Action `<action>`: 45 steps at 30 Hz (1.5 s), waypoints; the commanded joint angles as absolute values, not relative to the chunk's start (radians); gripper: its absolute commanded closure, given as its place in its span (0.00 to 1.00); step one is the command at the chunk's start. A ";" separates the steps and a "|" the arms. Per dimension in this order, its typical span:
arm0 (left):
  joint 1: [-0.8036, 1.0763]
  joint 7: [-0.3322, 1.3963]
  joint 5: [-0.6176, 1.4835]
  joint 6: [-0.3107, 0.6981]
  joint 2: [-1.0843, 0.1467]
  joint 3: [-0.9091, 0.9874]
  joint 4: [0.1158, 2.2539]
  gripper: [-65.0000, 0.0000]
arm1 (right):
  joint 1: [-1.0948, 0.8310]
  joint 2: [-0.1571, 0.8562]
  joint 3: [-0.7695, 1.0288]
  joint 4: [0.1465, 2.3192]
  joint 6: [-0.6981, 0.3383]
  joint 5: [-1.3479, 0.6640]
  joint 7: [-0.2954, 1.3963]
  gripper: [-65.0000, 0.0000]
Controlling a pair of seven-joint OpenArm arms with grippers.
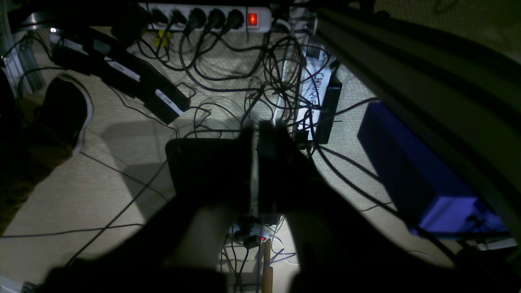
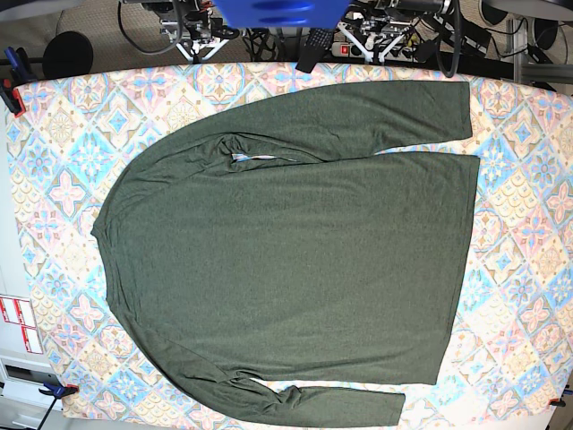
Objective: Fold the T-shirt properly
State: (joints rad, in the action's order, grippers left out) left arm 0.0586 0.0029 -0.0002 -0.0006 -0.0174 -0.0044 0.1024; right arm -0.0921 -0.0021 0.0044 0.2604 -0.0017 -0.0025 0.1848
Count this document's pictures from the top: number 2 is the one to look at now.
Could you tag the red white labels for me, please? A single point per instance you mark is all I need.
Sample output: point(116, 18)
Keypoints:
point(19, 332)

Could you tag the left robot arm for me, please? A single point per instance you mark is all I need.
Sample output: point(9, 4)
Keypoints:
point(378, 30)

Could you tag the blue orange clamp upper left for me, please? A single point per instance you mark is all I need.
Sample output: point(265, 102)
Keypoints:
point(9, 93)

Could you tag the colourful patterned tablecloth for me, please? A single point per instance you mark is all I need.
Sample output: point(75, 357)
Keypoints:
point(511, 348)

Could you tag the white power strip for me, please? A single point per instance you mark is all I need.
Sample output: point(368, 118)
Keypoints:
point(349, 50)

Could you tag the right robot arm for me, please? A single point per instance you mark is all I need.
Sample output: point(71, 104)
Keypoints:
point(191, 27)

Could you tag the black remote control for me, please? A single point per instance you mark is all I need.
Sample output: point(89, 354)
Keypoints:
point(317, 44)

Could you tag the blue orange clamp lower left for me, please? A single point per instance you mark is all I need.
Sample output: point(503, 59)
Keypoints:
point(58, 391)

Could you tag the blue orange clamp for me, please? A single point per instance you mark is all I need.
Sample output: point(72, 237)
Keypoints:
point(58, 391)
point(9, 93)

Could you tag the orange clamp lower right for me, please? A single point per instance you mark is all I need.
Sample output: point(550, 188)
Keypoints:
point(558, 403)

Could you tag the blue box overhead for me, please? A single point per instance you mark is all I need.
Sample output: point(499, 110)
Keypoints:
point(282, 13)

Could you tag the black round stool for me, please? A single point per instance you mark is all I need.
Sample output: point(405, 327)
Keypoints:
point(67, 55)

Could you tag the dark green long-sleeve shirt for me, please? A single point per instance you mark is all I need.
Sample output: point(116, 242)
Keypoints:
point(274, 259)

